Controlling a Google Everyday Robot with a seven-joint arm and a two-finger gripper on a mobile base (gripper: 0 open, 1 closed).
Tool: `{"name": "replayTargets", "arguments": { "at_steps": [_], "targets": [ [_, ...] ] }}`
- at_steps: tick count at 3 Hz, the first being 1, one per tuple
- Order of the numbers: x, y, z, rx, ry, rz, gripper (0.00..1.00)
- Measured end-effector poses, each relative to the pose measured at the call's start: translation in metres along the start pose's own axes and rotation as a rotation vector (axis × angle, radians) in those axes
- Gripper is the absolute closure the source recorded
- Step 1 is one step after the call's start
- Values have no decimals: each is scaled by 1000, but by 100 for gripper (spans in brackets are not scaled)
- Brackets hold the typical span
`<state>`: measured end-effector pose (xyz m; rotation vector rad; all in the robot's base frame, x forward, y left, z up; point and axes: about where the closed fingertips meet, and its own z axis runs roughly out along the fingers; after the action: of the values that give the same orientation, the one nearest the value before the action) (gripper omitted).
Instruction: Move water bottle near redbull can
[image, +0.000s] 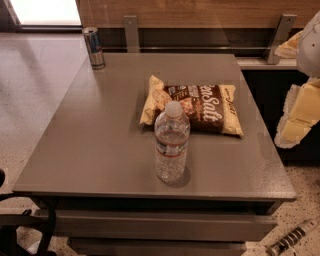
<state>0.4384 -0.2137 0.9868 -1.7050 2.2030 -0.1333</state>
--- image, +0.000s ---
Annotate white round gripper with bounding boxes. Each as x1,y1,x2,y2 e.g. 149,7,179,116
274,11,320,149

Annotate clear plastic water bottle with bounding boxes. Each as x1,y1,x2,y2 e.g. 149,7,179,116
154,101,190,184

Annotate silver blue redbull can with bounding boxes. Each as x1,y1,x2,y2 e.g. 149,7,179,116
82,27,105,70

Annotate brown sea salt chip bag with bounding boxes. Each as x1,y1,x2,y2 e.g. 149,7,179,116
140,75,243,137

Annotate striped tube on floor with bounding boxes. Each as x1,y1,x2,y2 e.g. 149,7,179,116
266,219,319,256

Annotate grey table drawer unit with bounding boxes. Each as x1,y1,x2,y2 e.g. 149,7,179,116
46,197,276,256

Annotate right metal wall bracket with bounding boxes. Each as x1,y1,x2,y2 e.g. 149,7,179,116
264,14,297,65

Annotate black chair frame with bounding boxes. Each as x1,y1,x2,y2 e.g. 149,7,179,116
0,168,58,256

